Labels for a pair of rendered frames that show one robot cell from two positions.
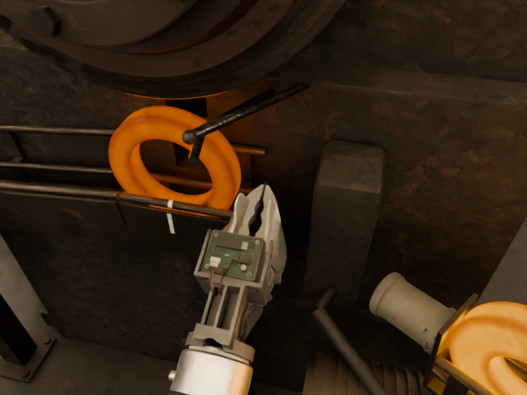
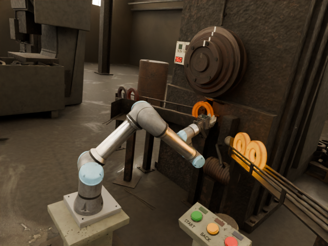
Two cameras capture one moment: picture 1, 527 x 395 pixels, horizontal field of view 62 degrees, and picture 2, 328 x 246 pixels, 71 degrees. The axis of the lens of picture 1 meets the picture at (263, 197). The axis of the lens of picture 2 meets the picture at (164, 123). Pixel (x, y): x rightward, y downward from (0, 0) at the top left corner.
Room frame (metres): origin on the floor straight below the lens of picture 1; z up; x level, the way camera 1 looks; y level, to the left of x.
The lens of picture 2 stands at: (-1.08, -0.53, 1.19)
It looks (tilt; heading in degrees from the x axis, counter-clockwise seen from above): 18 degrees down; 32
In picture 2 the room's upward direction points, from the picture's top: 8 degrees clockwise
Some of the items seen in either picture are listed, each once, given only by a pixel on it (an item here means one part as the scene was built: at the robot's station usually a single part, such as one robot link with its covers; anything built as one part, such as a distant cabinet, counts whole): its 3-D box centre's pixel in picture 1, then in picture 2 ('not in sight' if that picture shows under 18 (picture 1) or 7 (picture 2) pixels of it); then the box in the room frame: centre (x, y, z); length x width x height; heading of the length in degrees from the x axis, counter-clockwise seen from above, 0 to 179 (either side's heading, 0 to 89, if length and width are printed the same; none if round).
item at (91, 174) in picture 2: not in sight; (91, 178); (-0.40, 0.29, 0.50); 0.13 x 0.12 x 0.14; 56
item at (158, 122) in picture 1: (175, 169); (202, 113); (0.47, 0.12, 0.75); 0.18 x 0.03 x 0.18; 75
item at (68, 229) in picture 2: not in sight; (88, 214); (-0.41, 0.29, 0.28); 0.32 x 0.32 x 0.04; 76
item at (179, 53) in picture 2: not in sight; (187, 53); (0.65, 0.43, 1.15); 0.26 x 0.02 x 0.18; 76
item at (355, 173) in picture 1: (340, 227); (228, 133); (0.42, -0.11, 0.68); 0.11 x 0.08 x 0.24; 166
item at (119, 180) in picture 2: not in sight; (128, 143); (0.30, 0.67, 0.36); 0.26 x 0.20 x 0.72; 111
